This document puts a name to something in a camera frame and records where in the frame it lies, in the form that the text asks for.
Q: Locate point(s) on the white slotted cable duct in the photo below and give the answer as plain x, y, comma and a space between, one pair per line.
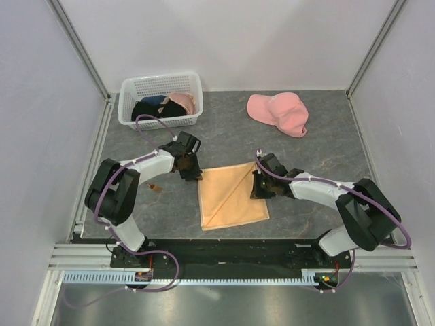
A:
135, 278

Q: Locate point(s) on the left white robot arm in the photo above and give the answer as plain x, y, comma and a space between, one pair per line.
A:
113, 191

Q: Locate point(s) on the orange handled fork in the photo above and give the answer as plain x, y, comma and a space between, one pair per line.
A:
155, 188

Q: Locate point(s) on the pink baseball cap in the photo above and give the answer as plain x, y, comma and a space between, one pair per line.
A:
285, 111

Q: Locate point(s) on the right aluminium frame post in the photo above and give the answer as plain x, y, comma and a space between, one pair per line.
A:
381, 36

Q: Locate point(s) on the light pink cap in basket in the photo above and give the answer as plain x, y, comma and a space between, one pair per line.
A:
186, 100

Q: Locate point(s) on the aluminium front rail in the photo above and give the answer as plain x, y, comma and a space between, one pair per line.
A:
97, 257

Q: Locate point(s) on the peach cloth napkin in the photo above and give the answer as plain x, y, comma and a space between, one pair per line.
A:
224, 197

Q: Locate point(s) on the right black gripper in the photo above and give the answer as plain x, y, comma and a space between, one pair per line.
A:
256, 192

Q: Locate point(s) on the blue cap in basket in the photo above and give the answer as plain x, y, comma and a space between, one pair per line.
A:
154, 100

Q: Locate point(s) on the black cap in basket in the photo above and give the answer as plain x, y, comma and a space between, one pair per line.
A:
167, 110

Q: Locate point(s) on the aluminium frame post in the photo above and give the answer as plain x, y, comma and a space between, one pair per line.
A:
381, 36
76, 42

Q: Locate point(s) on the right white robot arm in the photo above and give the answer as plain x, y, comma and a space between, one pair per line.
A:
367, 215

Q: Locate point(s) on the left aluminium frame post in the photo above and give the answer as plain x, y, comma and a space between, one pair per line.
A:
76, 42

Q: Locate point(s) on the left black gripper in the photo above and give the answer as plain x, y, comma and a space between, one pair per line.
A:
196, 173

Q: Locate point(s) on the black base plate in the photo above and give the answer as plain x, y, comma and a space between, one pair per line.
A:
232, 258

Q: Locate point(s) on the white plastic basket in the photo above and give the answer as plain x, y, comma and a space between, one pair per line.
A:
134, 89

